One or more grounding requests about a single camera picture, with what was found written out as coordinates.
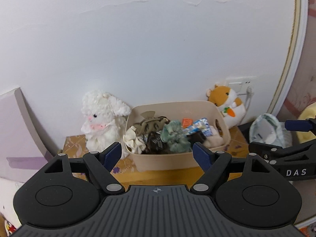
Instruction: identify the cream scrunchie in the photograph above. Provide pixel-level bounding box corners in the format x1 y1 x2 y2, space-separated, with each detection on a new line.
123 126 146 154

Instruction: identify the blue cartoon tissue pack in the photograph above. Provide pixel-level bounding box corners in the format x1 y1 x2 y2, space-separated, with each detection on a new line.
183 118 213 137

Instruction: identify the green scrunchie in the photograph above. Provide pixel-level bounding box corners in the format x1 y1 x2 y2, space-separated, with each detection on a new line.
161 120 191 153

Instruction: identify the brown plaid scrunchie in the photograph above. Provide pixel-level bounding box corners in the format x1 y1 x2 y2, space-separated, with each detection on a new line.
142 131 169 155

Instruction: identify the taupe hair claw clip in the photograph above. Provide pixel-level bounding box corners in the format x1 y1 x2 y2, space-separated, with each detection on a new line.
133 111 170 136

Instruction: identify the black small box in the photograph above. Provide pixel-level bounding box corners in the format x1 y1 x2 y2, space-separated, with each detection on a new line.
187 131 206 147

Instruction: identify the orange plastic bottle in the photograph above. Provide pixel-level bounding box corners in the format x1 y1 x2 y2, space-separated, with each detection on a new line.
182 118 193 128

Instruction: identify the white plush lamb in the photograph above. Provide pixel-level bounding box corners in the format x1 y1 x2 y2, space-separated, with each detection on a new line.
81 90 131 159

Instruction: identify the light blue folded blanket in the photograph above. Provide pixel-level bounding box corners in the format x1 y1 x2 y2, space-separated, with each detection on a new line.
249 113 292 148

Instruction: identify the white phone stand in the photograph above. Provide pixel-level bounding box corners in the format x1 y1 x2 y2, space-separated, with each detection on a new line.
257 119 276 143

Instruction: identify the yellow plush blanket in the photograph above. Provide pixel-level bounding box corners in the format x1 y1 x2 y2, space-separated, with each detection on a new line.
297 103 316 143

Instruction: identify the beige plastic storage bin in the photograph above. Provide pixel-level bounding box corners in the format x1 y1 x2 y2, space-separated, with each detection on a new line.
124 100 231 173

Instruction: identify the orange white hamster plush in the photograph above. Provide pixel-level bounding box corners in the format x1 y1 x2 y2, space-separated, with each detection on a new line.
206 85 246 128

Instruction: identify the lavender board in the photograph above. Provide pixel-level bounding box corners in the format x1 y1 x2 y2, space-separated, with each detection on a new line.
0 88 53 182

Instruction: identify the white wall socket plate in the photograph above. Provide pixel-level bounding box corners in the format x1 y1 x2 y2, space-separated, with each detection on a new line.
226 76 256 96

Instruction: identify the white plug and cable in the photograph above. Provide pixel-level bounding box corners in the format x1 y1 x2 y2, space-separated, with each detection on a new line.
240 86 255 124

